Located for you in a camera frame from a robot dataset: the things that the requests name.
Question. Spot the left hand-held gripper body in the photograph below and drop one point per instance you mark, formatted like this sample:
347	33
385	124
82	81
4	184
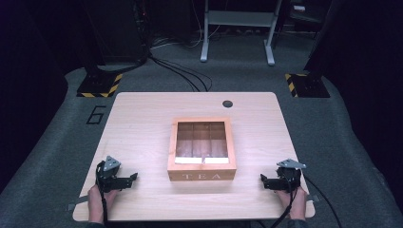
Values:
107	182

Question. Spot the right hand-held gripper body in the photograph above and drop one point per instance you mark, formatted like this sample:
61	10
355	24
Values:
290	180

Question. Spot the wooden tea box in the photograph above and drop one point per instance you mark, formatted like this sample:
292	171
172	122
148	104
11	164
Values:
202	173

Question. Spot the person's right hand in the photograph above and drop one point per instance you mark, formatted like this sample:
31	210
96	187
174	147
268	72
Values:
298	205

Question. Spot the white flat packet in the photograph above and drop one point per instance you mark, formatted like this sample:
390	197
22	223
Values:
216	160
188	160

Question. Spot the black round table grommet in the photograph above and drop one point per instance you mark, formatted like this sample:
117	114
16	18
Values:
227	104

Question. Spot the black hazard-striped stand base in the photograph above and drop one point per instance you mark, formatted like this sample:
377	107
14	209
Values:
99	85
309	86

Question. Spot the dark equipment cabinet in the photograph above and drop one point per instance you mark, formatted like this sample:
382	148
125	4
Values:
117	28

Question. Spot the grey metal table bracket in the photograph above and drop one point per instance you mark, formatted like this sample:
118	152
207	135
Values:
313	198
77	202

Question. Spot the white metal stand frame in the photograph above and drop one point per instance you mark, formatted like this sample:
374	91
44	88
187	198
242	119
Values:
237	18

